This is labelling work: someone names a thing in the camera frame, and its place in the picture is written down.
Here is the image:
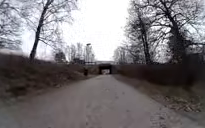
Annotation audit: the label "underpass bridge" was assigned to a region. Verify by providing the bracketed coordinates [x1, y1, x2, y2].
[94, 61, 116, 76]

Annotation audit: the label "person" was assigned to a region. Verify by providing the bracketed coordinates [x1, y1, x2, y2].
[83, 67, 89, 77]

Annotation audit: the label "pale distant buildings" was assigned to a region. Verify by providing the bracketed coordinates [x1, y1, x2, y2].
[53, 42, 97, 65]

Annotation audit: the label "grey gravel path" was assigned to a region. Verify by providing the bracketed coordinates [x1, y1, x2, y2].
[0, 74, 205, 128]

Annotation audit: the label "dark hedge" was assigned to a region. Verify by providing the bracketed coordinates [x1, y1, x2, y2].
[112, 53, 205, 86]

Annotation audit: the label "group of bare trees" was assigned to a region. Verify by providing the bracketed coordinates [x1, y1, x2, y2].
[112, 0, 205, 66]

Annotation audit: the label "row of bare trees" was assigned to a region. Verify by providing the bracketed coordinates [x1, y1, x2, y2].
[0, 0, 80, 62]

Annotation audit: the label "brown grass embankment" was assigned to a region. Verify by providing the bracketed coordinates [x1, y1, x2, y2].
[0, 49, 100, 108]

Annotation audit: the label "leaf-strewn grass verge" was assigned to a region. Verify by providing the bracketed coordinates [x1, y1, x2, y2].
[112, 73, 205, 124]

